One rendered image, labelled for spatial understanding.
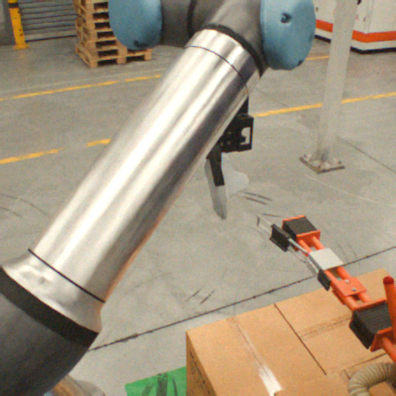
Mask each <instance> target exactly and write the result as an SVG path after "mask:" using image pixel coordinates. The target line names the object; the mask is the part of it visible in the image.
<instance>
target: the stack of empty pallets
mask: <svg viewBox="0 0 396 396"><path fill-rule="evenodd" d="M72 1H73V5H72V6H73V10H74V11H76V12H77V18H75V24H76V35H77V37H78V38H79V39H80V43H74V44H75V49H76V53H77V54H79V56H80V57H81V58H82V59H83V60H84V61H85V62H86V63H87V64H88V65H90V66H91V67H92V68H95V67H97V61H99V60H104V59H112V60H113V61H114V62H116V63H117V64H118V65H122V64H126V57H133V56H139V57H140V58H142V59H143V60H145V61H149V60H151V51H153V49H128V48H126V47H125V46H123V45H122V44H121V43H120V42H119V41H118V39H117V38H115V35H114V33H113V31H112V29H111V27H110V22H109V15H108V7H109V1H110V0H72ZM95 4H97V5H95ZM98 12H99V13H98ZM129 50H131V51H132V52H131V51H129ZM104 54H105V55H106V56H107V57H106V56H105V55H104Z"/></svg>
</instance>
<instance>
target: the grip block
mask: <svg viewBox="0 0 396 396"><path fill-rule="evenodd" d="M385 301H386V298H385V297H384V298H380V299H377V300H374V301H369V302H366V303H363V304H361V305H357V306H354V311H353V314H352V317H351V320H350V323H349V328H350V329H351V330H352V333H353V334H354V335H355V337H357V338H358V339H359V340H360V342H361V343H362V345H363V346H364V347H366V349H369V350H370V352H371V353H373V352H376V351H378V350H380V349H382V348H381V346H380V345H379V344H378V342H379V340H380V339H382V338H384V337H387V338H388V339H389V340H390V341H391V342H392V344H393V345H395V342H394V341H395V338H394V335H393V331H392V325H391V321H392V320H391V318H390V314H389V309H388V306H387V301H386V303H385Z"/></svg>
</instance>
